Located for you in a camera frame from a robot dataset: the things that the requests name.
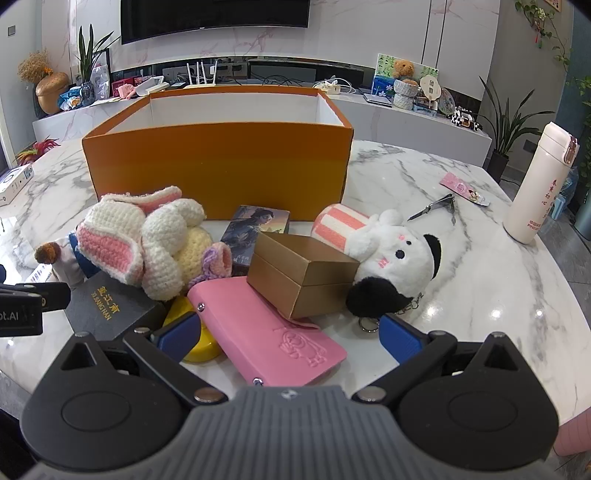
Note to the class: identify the brown doll white blue outfit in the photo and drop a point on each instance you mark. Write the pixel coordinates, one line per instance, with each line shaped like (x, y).
(62, 261)

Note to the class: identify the round paper fan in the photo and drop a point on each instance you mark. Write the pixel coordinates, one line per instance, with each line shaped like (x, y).
(427, 86)

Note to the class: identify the orange cardboard box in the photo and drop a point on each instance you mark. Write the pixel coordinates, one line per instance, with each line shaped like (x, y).
(207, 170)

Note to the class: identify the gold cardboard box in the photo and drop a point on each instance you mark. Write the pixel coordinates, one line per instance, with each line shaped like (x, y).
(295, 286)

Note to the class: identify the large blue water bottle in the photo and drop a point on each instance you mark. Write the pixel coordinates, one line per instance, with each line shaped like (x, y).
(570, 182)

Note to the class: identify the pink small items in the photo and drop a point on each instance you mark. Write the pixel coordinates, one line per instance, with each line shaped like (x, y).
(122, 89)

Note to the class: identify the metal nail clipper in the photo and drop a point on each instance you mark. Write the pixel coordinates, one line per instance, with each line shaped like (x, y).
(434, 205)

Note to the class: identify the white oblong case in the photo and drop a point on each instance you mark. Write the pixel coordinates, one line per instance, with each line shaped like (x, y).
(150, 86)

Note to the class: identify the white router with antennas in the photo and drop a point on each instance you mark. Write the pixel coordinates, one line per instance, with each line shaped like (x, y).
(203, 79)

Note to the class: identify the pink snap wallet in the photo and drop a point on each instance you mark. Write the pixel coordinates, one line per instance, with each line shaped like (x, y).
(258, 332)

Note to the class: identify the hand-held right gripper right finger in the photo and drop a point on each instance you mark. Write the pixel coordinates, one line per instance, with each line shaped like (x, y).
(398, 339)

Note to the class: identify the green plant in glass vase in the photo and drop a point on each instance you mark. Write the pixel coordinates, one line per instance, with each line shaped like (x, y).
(85, 60)

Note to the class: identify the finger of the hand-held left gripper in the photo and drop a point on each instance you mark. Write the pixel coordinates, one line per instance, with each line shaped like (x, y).
(46, 293)

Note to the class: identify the hanging vine plant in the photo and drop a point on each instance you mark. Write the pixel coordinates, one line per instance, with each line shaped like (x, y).
(540, 18)

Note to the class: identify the decorative plate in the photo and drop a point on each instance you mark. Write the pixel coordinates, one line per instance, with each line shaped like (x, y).
(447, 101)

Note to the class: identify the black box gold lettering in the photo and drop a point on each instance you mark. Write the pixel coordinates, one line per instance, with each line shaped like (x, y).
(111, 309)

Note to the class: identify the black television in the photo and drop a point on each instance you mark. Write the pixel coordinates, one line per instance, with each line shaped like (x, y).
(212, 18)

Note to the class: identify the white product box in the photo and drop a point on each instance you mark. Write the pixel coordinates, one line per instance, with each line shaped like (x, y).
(14, 184)

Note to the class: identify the white plush dog black ears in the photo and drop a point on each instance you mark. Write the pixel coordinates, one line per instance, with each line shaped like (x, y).
(392, 249)

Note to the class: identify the grey laptop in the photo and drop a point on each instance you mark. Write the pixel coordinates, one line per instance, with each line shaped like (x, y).
(376, 99)

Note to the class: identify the black picture frame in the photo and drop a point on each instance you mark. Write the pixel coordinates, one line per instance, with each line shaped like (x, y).
(102, 69)

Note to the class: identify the gold vase dried flowers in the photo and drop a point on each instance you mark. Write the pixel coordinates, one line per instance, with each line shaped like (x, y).
(48, 94)

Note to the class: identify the cow pattern toy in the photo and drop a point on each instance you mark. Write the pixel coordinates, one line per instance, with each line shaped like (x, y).
(464, 119)

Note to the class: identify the white marble tv stand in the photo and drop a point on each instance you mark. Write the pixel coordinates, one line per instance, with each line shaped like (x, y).
(392, 122)

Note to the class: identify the dark illustrated card box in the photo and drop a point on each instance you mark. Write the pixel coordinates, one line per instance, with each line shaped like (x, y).
(244, 230)

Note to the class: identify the pink printed card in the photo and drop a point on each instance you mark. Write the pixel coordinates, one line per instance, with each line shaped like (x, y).
(461, 187)

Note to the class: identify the white thermos bottle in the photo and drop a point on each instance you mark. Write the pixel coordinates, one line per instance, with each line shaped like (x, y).
(531, 194)

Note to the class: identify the teddy bear in basket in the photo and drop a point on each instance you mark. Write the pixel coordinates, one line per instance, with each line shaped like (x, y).
(405, 94)

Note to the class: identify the blue snack bag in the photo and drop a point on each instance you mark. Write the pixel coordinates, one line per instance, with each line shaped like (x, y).
(70, 98)

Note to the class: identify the red feather toy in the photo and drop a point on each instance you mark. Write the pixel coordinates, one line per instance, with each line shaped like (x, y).
(39, 150)

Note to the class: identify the paper sheets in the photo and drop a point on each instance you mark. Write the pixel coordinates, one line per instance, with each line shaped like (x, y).
(104, 101)

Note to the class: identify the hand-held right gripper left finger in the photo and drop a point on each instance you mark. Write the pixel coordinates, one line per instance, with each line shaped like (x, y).
(178, 334)

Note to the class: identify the yellow plastic object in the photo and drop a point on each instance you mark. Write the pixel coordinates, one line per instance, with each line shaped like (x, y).
(205, 348)

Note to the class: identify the green blue flower painting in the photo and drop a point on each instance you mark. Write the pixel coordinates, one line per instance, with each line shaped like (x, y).
(383, 74)

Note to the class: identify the white pink crochet rabbit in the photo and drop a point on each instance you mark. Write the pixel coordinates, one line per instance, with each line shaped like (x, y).
(161, 249)

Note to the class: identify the brown teddy bear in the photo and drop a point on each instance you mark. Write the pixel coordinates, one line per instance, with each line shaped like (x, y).
(402, 68)

